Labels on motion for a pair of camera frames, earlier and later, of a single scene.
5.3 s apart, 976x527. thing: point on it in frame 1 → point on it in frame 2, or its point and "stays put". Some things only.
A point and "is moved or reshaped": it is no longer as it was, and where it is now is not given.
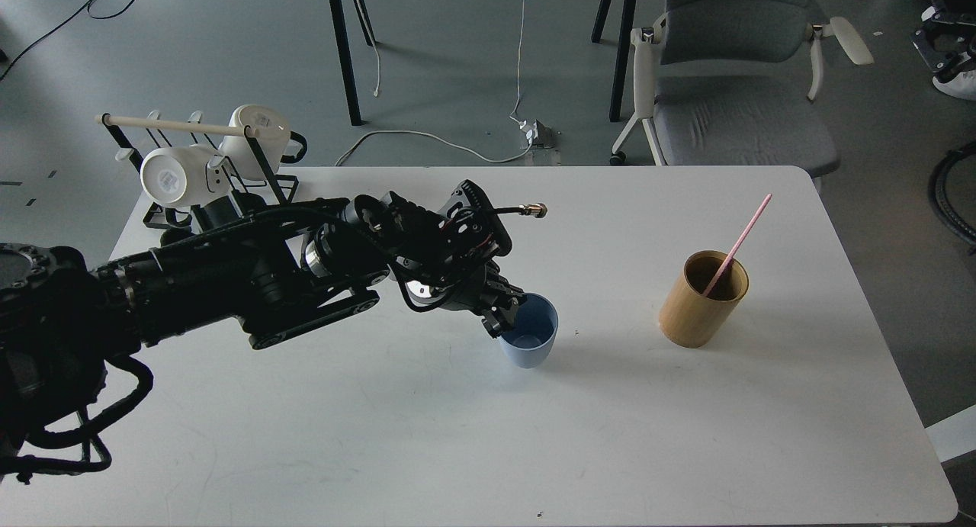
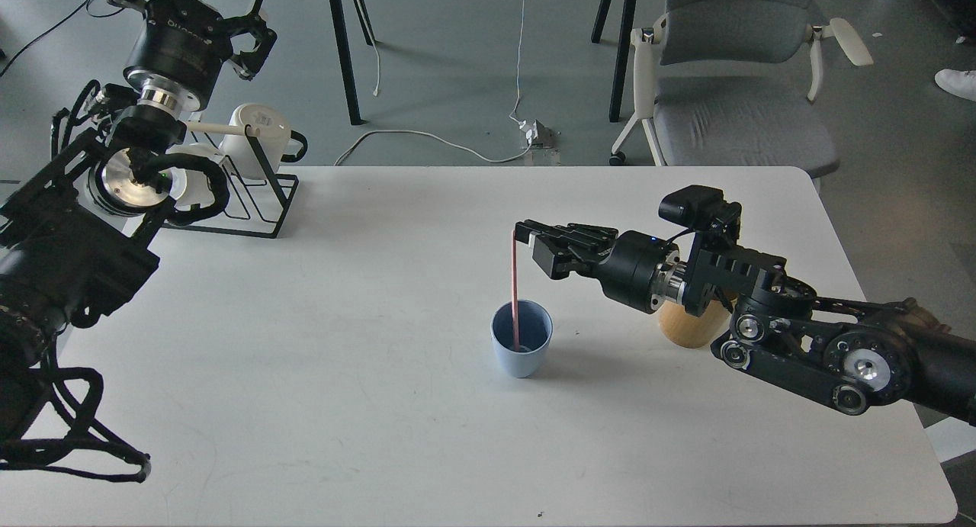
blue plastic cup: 529,343 is moved or reshaped
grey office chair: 730,75 stays put
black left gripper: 449,259 → 183,43
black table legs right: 625,40 stays put
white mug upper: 271,130 stays put
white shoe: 962,85 stays put
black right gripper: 947,38 → 637,270
